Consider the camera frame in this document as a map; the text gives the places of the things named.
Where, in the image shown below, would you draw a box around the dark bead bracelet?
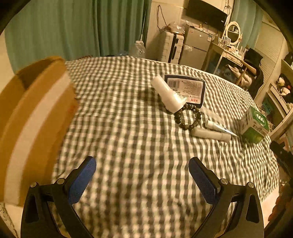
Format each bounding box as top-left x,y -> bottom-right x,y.
174,103 -> 203,131

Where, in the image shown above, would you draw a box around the oval vanity mirror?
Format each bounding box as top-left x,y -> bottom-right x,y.
222,21 -> 242,46

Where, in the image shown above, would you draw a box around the green curtain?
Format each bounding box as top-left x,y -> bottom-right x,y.
4,1 -> 151,71

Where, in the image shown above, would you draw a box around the black wall television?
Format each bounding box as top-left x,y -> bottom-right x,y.
186,0 -> 227,32

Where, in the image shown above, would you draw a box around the white shelf unit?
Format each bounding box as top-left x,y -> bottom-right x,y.
261,59 -> 292,141

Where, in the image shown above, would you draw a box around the brown cardboard box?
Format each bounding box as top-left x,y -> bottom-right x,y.
1,57 -> 78,206

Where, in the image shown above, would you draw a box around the clear water jug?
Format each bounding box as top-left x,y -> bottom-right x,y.
129,41 -> 146,58

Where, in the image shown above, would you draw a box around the green white carton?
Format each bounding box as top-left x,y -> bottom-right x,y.
240,106 -> 270,144

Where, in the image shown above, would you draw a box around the grey mini fridge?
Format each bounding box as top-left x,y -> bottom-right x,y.
179,26 -> 211,69

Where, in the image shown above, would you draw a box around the white cylindrical tube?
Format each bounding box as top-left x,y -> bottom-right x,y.
191,127 -> 231,142

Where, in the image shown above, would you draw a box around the black framed labelled package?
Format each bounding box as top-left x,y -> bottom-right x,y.
164,74 -> 206,109

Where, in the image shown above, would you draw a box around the black clothes on chair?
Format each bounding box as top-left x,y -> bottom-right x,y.
243,48 -> 265,99

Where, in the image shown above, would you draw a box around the white suitcase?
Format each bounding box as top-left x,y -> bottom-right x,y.
157,31 -> 184,64

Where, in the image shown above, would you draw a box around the white dressing table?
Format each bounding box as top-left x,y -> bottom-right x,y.
201,43 -> 243,84

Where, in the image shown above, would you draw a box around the checkered gingham bedsheet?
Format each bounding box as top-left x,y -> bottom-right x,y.
52,57 -> 279,237

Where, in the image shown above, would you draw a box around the white tapered tube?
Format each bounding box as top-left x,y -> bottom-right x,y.
205,120 -> 237,136

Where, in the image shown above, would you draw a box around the white plastic bottle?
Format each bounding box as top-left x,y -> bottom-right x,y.
151,76 -> 187,114

